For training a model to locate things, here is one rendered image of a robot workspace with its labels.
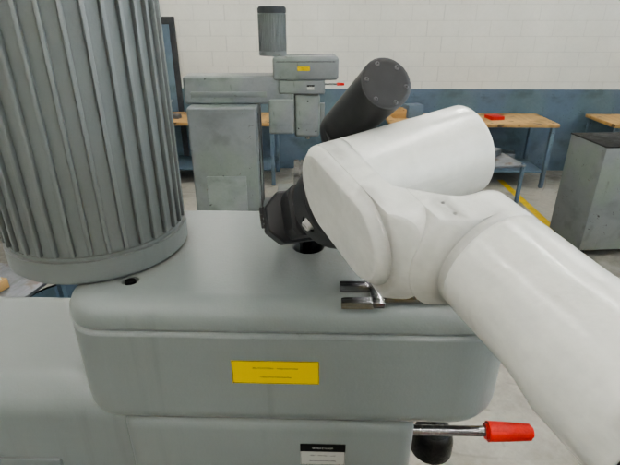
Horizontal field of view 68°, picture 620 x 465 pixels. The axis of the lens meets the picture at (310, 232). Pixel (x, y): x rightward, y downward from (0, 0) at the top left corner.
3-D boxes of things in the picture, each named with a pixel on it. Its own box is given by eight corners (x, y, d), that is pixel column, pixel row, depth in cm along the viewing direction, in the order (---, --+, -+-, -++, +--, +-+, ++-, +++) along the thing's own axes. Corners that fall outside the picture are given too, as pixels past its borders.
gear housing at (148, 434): (385, 352, 78) (389, 303, 74) (409, 485, 56) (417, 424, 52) (186, 349, 79) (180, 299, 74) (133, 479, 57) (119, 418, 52)
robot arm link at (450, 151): (429, 220, 42) (515, 196, 31) (322, 259, 39) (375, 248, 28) (387, 103, 42) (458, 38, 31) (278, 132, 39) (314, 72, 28)
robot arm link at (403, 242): (402, 175, 38) (524, 284, 28) (302, 207, 35) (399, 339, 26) (410, 100, 33) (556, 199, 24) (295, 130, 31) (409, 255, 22)
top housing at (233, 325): (448, 300, 74) (462, 208, 67) (506, 434, 50) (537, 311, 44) (157, 296, 75) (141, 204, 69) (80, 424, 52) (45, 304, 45)
